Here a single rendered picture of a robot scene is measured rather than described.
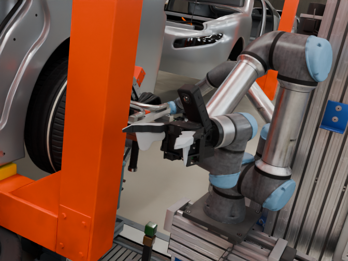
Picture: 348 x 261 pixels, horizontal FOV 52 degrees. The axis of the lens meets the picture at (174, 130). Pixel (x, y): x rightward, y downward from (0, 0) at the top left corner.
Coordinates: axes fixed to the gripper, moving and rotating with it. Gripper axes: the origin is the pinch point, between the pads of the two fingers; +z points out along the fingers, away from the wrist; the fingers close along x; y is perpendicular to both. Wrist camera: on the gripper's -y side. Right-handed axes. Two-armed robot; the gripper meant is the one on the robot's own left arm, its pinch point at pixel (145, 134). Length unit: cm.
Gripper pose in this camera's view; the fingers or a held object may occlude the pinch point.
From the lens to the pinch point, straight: 68.1
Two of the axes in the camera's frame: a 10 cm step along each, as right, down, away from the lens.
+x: -7.1, -2.0, 6.7
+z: -7.0, 1.2, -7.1
